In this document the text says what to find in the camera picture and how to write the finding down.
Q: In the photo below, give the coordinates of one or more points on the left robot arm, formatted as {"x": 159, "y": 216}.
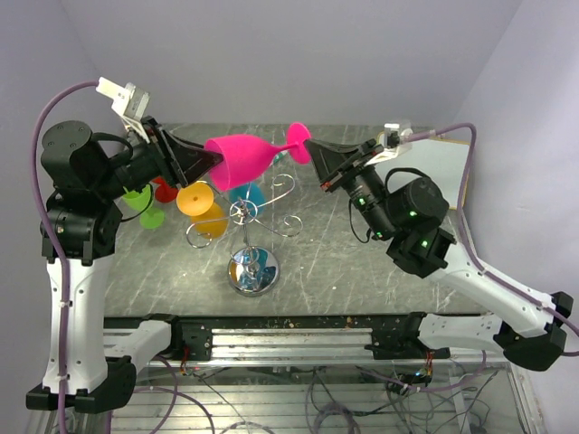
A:
{"x": 80, "y": 221}

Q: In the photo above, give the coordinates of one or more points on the aluminium mounting rail frame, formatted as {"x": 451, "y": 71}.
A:
{"x": 421, "y": 373}

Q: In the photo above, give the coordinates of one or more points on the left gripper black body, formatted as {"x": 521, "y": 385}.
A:
{"x": 166, "y": 167}

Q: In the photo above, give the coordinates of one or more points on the green plastic wine glass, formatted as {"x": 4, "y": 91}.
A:
{"x": 149, "y": 216}

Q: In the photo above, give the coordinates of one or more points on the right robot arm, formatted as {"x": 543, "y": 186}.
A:
{"x": 525, "y": 325}

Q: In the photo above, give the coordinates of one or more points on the green white marker pen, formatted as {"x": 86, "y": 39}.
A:
{"x": 281, "y": 155}

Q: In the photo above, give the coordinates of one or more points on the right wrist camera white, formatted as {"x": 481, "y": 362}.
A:
{"x": 393, "y": 141}

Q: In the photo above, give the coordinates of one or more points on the small whiteboard wooden frame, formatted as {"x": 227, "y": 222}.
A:
{"x": 443, "y": 161}

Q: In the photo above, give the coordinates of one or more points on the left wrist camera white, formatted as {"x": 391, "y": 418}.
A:
{"x": 129, "y": 102}

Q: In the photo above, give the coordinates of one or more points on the red plastic wine glass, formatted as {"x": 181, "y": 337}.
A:
{"x": 164, "y": 192}

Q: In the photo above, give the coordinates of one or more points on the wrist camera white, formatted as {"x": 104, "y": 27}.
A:
{"x": 393, "y": 141}
{"x": 129, "y": 102}

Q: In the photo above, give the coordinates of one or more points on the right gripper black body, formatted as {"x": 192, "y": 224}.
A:
{"x": 370, "y": 151}

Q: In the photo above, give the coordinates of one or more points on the pink plastic wine glass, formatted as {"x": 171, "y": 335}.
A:
{"x": 247, "y": 157}

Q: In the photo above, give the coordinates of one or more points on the blue plastic wine glass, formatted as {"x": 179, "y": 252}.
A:
{"x": 251, "y": 196}

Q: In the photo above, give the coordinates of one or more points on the chrome wine glass rack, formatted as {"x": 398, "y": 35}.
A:
{"x": 252, "y": 270}

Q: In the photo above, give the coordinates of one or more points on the orange wine glass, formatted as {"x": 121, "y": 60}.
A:
{"x": 198, "y": 203}

